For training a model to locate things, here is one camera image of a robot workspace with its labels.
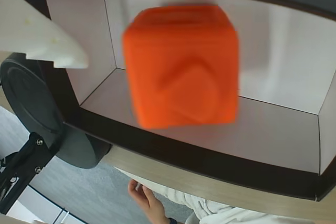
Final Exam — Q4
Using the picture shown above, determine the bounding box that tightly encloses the black round lamp head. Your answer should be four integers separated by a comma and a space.
0, 52, 113, 170

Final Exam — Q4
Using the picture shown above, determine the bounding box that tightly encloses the dark brown box white inside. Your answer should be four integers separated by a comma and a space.
18, 0, 336, 203

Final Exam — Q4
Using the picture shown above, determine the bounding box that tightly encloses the orange cube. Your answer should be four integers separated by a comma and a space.
121, 3, 242, 130

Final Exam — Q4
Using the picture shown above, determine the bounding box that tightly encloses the person's body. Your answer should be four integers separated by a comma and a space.
122, 167, 336, 224

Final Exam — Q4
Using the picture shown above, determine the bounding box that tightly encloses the white drawer cabinet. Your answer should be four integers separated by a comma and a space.
6, 184, 82, 224

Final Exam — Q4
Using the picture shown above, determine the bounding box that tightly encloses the person's hand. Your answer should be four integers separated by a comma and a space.
128, 179, 169, 224

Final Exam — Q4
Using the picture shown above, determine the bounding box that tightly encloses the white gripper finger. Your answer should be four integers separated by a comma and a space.
0, 0, 89, 69

